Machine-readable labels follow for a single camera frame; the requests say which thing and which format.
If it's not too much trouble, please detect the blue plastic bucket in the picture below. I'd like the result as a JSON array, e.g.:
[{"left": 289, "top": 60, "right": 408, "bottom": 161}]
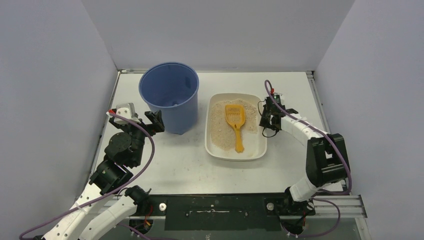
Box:
[{"left": 138, "top": 62, "right": 200, "bottom": 135}]

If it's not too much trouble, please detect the orange litter scoop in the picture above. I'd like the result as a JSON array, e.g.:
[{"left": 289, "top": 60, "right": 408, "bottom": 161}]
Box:
[{"left": 224, "top": 104, "right": 246, "bottom": 153}]

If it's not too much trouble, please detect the white litter tray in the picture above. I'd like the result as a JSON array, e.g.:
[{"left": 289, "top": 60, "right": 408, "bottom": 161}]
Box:
[{"left": 205, "top": 93, "right": 267, "bottom": 161}]

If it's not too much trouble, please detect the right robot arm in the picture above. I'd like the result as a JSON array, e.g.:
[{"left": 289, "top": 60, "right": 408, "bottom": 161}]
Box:
[{"left": 259, "top": 94, "right": 352, "bottom": 215}]

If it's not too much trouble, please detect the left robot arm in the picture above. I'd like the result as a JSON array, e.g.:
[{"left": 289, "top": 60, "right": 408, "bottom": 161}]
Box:
[{"left": 34, "top": 107, "right": 165, "bottom": 240}]

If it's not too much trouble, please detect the tan cat litter pile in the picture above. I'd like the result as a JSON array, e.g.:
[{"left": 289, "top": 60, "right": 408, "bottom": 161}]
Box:
[{"left": 209, "top": 98, "right": 258, "bottom": 151}]

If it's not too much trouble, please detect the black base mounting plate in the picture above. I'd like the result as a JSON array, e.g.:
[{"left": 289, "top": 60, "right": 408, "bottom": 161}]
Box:
[{"left": 129, "top": 192, "right": 316, "bottom": 234}]

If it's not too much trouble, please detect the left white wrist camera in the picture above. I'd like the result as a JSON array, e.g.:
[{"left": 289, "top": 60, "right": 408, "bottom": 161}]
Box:
[{"left": 106, "top": 102, "right": 141, "bottom": 125}]

